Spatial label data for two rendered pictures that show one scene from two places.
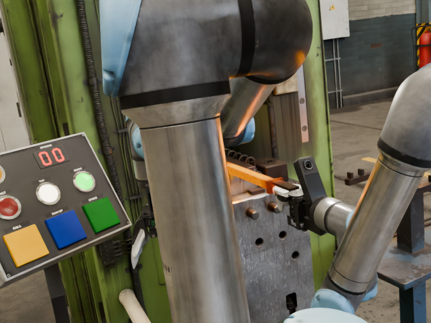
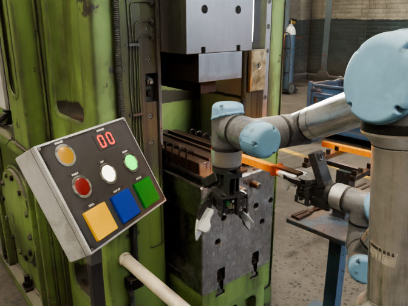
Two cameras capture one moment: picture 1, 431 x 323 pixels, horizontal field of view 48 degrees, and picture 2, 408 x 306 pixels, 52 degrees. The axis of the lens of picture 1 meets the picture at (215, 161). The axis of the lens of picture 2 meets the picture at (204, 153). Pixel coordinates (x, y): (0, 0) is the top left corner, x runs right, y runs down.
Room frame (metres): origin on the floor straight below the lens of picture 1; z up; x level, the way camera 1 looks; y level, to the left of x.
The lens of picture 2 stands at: (0.06, 0.46, 1.47)
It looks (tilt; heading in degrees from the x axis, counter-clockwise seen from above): 18 degrees down; 343
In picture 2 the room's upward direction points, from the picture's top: straight up
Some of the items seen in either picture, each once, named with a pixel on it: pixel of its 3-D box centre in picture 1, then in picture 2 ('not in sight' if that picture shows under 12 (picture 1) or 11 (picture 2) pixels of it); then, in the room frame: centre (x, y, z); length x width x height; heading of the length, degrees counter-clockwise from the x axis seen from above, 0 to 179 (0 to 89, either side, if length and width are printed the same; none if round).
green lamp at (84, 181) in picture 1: (84, 181); (130, 162); (1.19, 0.33, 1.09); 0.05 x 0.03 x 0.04; 112
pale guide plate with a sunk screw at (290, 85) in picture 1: (283, 68); (257, 70); (1.70, -0.27, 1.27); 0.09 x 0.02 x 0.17; 112
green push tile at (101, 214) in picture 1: (101, 215); (145, 192); (1.16, 0.30, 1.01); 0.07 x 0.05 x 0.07; 137
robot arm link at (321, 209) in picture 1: (332, 215); (340, 196); (1.01, -0.24, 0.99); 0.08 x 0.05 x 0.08; 112
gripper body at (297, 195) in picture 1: (310, 209); (316, 190); (1.08, -0.21, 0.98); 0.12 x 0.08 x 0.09; 22
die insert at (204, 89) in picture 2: not in sight; (184, 80); (1.70, 0.04, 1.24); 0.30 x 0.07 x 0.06; 22
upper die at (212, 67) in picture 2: not in sight; (185, 61); (1.65, 0.05, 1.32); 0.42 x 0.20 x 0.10; 22
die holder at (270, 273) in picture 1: (224, 236); (195, 205); (1.68, 0.00, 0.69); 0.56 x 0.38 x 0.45; 22
